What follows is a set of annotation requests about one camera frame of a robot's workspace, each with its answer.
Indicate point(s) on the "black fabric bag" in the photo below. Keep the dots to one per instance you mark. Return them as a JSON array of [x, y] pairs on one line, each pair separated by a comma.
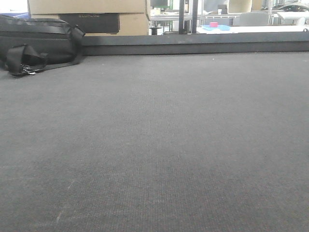
[[30, 46]]

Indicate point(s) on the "black vertical pole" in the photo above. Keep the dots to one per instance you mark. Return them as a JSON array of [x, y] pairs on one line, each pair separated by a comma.
[[181, 16]]

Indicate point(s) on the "light blue tray far table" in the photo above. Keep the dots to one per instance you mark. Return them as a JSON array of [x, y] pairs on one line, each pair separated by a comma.
[[219, 28]]

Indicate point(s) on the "upper cardboard box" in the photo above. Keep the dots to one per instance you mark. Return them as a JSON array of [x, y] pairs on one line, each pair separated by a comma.
[[40, 7]]

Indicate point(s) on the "dark platform edge rail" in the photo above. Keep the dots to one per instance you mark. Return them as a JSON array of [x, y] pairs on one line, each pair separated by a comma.
[[183, 44]]

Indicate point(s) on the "white far table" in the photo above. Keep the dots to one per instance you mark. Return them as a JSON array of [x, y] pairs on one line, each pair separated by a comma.
[[256, 29]]

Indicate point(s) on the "pink block far table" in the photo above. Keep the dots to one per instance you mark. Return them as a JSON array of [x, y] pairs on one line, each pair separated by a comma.
[[213, 24]]

